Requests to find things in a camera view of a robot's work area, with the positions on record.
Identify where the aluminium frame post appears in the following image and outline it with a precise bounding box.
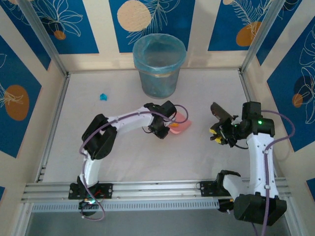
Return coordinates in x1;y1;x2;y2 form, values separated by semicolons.
240;0;286;74
17;0;71;77

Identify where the aluminium side rail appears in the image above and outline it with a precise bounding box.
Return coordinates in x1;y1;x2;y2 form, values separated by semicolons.
238;70;254;104
34;72;71;183

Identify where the dark hand brush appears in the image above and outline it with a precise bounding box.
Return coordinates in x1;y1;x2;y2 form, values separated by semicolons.
210;102;233;122

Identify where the grey mesh waste bin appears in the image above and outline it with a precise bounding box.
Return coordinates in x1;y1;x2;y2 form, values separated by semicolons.
132;33;187;99

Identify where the pink plastic dustpan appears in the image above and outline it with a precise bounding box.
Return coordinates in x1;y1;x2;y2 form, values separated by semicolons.
168;112;192;135

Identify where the grey slotted cable duct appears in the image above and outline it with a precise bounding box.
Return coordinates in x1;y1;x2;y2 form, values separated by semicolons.
31;198;220;213

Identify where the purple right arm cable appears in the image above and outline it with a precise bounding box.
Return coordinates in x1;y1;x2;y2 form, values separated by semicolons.
252;110;296;236

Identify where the blue plastic bin liner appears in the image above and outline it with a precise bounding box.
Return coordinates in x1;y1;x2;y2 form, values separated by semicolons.
132;33;187;77

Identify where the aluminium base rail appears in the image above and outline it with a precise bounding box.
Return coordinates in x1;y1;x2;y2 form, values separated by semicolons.
21;178;290;203

